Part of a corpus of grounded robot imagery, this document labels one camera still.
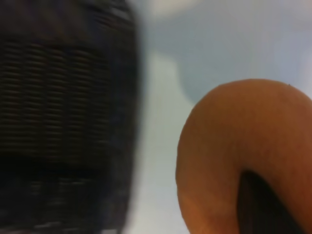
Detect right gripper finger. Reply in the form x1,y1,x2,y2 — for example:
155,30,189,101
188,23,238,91
236,170,305,234

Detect orange fruit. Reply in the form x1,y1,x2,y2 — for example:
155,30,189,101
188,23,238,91
175,78,312,234

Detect dark brown wicker basket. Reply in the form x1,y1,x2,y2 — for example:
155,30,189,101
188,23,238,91
0,0,144,234

